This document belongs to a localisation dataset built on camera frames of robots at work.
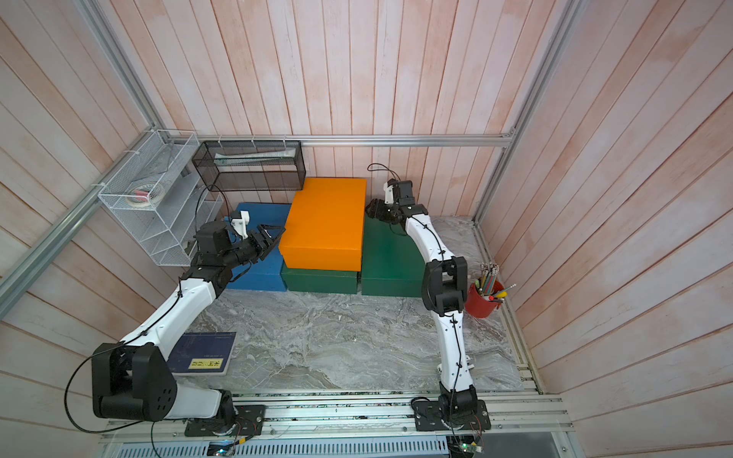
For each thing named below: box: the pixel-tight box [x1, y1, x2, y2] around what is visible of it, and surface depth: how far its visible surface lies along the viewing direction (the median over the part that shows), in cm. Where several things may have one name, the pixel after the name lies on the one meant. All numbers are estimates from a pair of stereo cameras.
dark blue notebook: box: [167, 332, 238, 376], surface depth 85 cm
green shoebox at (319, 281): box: [279, 259, 361, 294], surface depth 92 cm
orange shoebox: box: [278, 177, 368, 272], surface depth 90 cm
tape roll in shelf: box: [125, 183, 166, 208], surface depth 75 cm
